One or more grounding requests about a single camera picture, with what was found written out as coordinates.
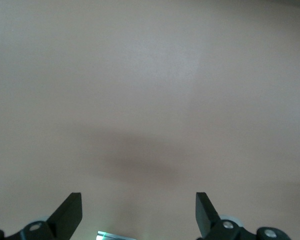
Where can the aluminium arm base plate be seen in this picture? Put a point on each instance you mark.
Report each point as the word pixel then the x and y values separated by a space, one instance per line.
pixel 110 236

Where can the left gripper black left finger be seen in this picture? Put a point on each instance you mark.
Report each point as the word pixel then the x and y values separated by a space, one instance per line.
pixel 67 217

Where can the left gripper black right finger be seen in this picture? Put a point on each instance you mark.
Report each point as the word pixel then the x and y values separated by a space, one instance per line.
pixel 206 217

